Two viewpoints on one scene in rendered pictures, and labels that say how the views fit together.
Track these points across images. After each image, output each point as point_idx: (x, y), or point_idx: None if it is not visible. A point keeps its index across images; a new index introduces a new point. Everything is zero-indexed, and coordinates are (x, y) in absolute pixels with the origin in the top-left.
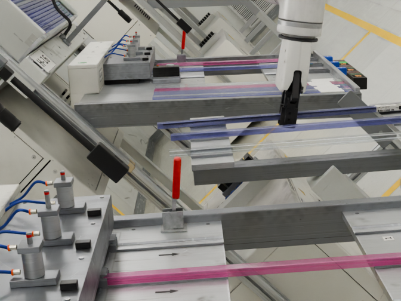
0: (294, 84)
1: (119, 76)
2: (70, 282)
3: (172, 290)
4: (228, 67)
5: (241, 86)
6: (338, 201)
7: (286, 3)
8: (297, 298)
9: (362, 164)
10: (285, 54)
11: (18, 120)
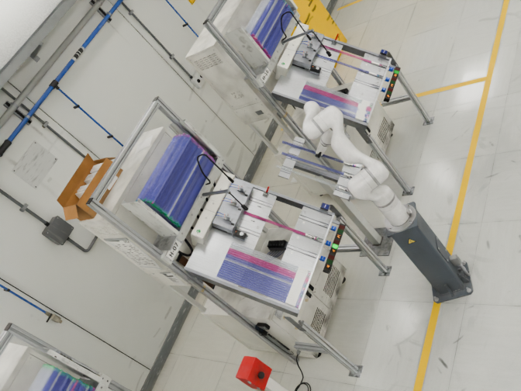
0: (319, 153)
1: (298, 64)
2: (232, 224)
3: (253, 221)
4: (345, 64)
5: (334, 96)
6: (303, 203)
7: (322, 136)
8: (330, 161)
9: (329, 178)
10: (319, 147)
11: (233, 181)
